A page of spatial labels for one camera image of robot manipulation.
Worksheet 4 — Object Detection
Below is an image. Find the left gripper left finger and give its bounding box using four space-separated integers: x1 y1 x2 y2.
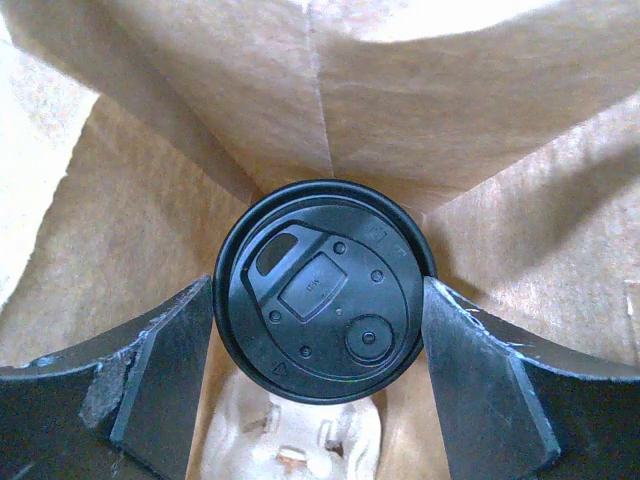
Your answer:
1 275 213 479

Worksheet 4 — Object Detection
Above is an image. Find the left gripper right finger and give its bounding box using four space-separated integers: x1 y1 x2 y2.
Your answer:
422 277 639 479

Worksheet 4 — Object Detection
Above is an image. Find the single brown pulp carrier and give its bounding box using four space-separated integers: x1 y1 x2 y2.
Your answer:
199 371 381 479

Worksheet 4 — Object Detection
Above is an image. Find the black cup lid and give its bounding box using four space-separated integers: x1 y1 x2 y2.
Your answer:
213 180 437 405

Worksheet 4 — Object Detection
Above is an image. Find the green paper bag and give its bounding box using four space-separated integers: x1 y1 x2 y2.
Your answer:
1 1 639 479

